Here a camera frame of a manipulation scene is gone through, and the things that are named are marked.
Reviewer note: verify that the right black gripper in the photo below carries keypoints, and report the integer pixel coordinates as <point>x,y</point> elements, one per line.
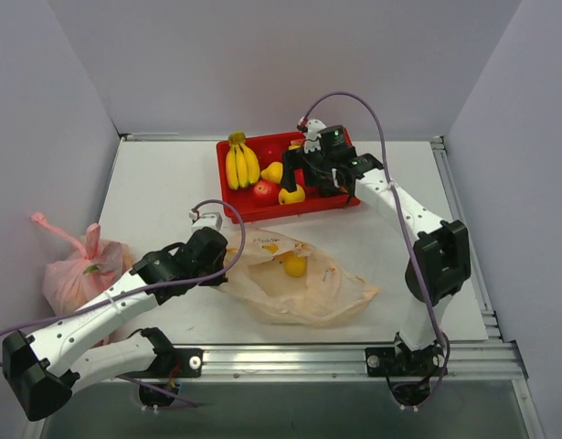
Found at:
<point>296,158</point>

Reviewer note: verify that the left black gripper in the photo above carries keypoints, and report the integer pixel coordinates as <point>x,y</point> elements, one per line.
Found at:
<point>215,244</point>

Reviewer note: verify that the yellow pear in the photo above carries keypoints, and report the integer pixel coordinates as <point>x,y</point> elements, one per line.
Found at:
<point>286,197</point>

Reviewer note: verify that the red apple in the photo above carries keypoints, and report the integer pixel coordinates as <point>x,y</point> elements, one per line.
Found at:
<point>265,193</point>

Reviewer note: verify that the orange plastic bag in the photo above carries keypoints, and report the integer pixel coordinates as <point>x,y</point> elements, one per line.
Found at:
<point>326,296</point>

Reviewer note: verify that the yellow lemon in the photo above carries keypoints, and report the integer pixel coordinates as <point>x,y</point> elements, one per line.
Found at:
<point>273,172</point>

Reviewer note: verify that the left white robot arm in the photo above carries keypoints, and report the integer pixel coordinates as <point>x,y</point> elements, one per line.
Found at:
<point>45,368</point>

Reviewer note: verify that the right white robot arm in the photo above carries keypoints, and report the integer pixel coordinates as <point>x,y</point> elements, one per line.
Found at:
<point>438,250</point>

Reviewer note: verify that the pink plastic bag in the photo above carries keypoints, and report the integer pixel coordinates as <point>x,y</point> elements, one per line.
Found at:
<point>93,266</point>

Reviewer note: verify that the left yellow banana bunch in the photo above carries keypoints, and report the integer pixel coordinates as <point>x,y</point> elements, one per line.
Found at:
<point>241,165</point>

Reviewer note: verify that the red plastic tray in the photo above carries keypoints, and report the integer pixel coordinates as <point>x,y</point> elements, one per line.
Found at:
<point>269,148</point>

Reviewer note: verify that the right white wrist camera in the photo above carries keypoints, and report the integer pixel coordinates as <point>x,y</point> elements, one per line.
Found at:
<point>311,129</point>

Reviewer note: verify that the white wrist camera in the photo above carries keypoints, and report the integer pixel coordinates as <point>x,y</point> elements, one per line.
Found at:
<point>311,129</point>
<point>211,220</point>

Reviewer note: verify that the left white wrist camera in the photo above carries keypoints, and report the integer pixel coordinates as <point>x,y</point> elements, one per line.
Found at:
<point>211,220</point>

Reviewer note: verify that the aluminium mounting rail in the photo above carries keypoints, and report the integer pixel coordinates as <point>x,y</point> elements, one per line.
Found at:
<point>479,361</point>

